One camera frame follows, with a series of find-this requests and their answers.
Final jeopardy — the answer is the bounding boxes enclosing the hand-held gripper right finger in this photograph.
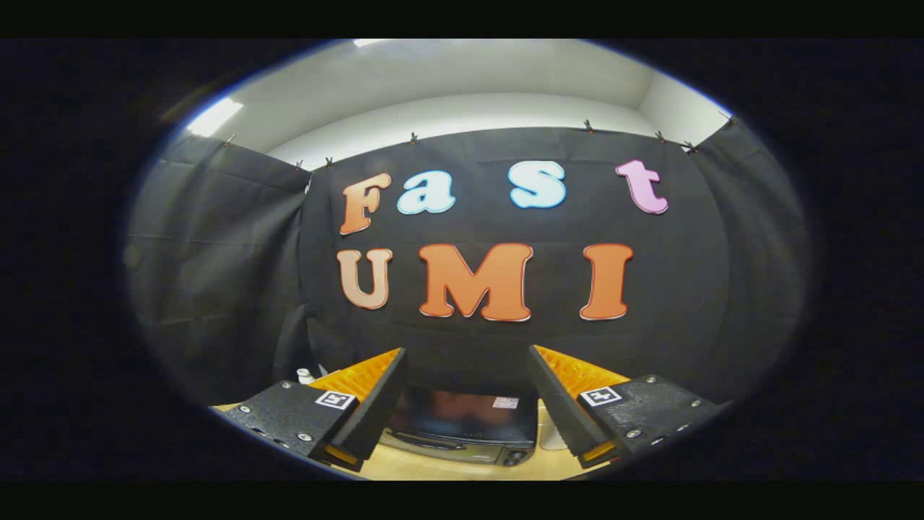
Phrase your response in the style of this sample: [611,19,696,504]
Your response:
[529,344,731,469]

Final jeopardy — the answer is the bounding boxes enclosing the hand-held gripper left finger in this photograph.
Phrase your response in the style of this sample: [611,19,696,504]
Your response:
[220,347,409,472]

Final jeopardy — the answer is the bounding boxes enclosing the black toaster oven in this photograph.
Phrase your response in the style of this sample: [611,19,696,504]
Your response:
[379,386,539,467]

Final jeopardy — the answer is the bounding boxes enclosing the white pop-up toaster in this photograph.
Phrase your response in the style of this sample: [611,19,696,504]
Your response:
[538,404,571,451]

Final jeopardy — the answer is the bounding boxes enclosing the row of black cloth clips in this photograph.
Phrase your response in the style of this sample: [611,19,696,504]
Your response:
[220,116,737,170]

